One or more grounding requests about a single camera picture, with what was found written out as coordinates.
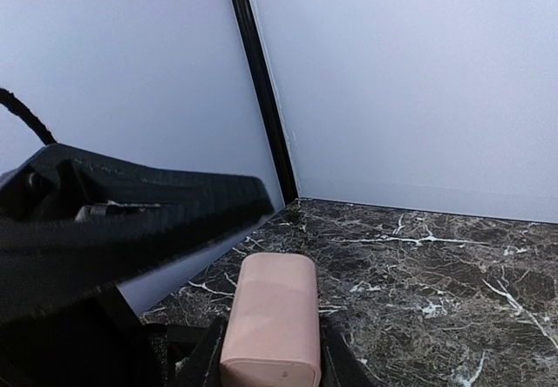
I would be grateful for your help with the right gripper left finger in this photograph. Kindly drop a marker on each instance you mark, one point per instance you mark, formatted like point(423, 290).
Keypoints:
point(202, 368)

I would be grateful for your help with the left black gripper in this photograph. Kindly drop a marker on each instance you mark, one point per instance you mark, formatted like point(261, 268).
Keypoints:
point(74, 223)

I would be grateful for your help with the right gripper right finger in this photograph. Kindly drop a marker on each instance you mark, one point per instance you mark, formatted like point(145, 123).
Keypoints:
point(339, 366)

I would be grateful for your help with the small pink plug adapter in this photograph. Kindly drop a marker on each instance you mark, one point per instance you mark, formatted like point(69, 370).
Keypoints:
point(272, 337)

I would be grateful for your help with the left black frame post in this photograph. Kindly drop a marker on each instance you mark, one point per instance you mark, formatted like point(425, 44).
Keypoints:
point(266, 97)

